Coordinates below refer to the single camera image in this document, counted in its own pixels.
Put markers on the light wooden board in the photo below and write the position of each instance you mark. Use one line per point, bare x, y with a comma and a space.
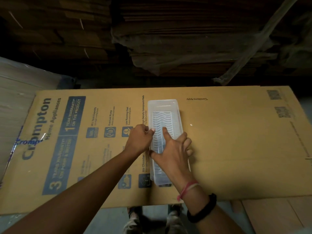
275, 215

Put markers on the clear plastic film strip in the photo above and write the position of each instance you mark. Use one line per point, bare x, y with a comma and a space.
258, 43

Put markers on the person's right thumb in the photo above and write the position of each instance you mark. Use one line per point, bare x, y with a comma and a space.
155, 154

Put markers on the person's right shoe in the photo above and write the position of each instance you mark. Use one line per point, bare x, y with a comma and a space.
175, 220

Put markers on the person's left fingers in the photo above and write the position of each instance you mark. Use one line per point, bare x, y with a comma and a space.
147, 131

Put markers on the person's right forearm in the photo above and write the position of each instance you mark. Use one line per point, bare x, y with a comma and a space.
214, 216

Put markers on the person's left hand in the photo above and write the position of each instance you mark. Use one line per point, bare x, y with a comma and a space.
137, 141

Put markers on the black wrist band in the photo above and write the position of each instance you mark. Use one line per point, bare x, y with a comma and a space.
207, 208

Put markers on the stack of brown cardboard sheets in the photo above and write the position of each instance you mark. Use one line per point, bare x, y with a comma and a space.
53, 34

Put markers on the clear plastic tray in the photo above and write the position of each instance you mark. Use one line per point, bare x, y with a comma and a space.
165, 114

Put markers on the person's left forearm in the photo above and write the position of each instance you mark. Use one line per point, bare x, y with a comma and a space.
73, 197

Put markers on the person's right little finger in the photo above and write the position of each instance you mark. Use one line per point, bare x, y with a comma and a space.
190, 153

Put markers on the pale plastic-wrapped board stack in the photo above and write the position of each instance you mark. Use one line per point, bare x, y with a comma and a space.
17, 95

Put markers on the person's shoe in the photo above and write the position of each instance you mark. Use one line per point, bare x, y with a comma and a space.
132, 222
175, 220

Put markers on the person's right middle finger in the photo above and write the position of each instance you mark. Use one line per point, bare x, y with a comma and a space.
181, 136

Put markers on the person's left shoe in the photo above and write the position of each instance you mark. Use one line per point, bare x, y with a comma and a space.
132, 222

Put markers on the plastic-wrapped cardboard sheet stack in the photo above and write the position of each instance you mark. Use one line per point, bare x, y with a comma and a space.
195, 34

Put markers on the person's right hand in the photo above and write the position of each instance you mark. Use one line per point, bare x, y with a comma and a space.
174, 157

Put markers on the printed flat cardboard box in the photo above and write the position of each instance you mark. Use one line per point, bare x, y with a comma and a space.
234, 148

